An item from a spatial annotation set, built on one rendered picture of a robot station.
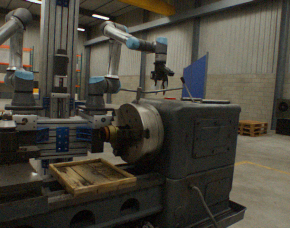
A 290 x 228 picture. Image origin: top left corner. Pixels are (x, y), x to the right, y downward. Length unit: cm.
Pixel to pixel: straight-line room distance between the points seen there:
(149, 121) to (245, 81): 1122
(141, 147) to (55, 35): 115
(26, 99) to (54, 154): 42
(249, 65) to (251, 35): 142
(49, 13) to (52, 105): 67
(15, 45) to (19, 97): 38
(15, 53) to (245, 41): 1160
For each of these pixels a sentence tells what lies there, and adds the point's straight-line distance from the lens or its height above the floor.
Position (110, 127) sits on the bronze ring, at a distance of 120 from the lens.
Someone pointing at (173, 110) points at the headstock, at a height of 121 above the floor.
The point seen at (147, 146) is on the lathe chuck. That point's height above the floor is 104.
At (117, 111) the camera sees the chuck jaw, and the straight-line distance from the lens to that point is 130.
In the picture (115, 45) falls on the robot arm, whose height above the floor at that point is 164.
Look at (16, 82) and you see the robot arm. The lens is 174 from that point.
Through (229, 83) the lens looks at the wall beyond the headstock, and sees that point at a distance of 1273.
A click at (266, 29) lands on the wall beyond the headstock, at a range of 1233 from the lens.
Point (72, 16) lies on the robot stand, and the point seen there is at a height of 183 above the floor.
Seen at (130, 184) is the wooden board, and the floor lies 88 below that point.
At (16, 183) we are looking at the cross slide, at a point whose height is 97.
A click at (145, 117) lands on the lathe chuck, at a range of 118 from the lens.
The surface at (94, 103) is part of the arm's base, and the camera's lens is 180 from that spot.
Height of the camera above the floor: 130
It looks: 5 degrees down
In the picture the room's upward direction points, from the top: 3 degrees clockwise
